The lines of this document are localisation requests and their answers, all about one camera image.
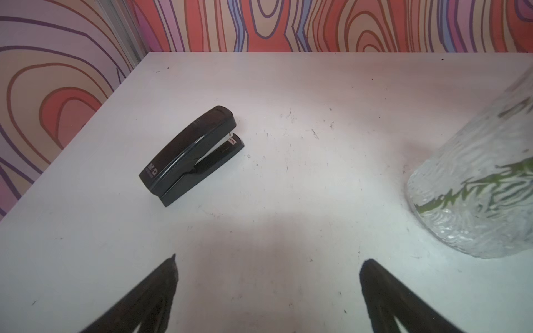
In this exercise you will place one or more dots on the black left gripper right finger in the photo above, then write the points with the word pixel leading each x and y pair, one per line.
pixel 390 303

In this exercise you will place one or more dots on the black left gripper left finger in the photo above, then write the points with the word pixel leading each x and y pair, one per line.
pixel 147 307

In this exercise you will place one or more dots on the clear textured glass vase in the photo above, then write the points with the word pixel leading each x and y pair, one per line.
pixel 474 194

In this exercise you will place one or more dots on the black stapler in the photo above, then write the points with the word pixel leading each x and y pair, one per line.
pixel 194 154

